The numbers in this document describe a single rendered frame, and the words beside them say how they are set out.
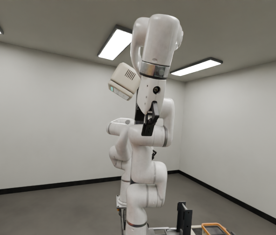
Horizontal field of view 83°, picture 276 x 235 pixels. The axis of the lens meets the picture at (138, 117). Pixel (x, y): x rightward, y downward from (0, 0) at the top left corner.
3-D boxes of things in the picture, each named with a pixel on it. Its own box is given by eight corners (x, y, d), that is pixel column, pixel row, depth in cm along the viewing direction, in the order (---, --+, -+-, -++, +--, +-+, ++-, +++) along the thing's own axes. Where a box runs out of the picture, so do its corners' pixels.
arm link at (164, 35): (153, 20, 46) (184, 26, 46) (146, 58, 51) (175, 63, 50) (148, 8, 33) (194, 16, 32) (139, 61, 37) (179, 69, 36)
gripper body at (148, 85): (175, 76, 38) (164, 118, 42) (160, 69, 46) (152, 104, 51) (146, 72, 36) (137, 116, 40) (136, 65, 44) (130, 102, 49)
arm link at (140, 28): (162, 97, 52) (181, 27, 38) (125, 89, 53) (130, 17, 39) (163, 84, 59) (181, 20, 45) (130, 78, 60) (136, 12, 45)
